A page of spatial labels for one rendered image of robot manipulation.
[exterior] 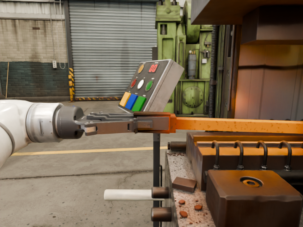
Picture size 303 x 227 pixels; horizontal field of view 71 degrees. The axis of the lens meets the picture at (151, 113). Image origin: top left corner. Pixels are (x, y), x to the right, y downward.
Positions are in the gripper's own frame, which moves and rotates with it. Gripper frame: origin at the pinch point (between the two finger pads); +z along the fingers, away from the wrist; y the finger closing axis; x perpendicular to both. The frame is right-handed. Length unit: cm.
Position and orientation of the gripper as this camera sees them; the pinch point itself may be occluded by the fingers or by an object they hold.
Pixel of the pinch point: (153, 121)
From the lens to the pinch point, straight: 47.5
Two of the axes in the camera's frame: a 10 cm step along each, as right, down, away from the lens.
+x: -0.1, -9.8, -2.0
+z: 10.0, -0.1, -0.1
